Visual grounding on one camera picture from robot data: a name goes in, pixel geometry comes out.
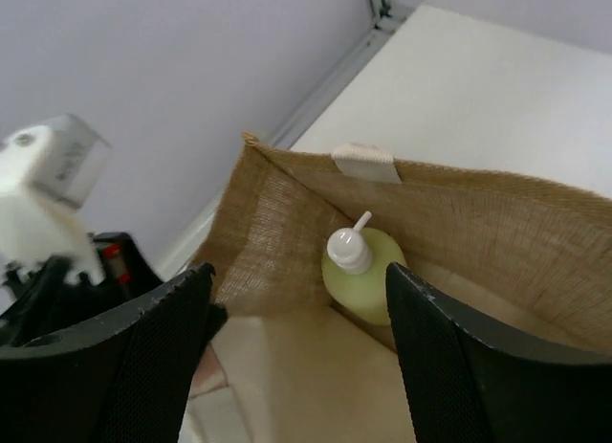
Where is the left aluminium frame post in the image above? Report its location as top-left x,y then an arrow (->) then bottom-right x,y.
154,0 -> 415,278

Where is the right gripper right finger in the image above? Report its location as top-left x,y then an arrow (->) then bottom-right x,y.
385,263 -> 611,442

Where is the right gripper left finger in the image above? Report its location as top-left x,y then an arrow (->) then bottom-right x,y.
1,263 -> 214,442

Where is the yellow-green squeeze bottle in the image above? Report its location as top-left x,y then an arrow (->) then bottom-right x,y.
321,211 -> 406,326

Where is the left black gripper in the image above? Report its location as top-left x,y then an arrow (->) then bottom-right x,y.
0,231 -> 229,348

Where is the burlap canvas tote bag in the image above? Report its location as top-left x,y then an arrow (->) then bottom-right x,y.
187,136 -> 611,442

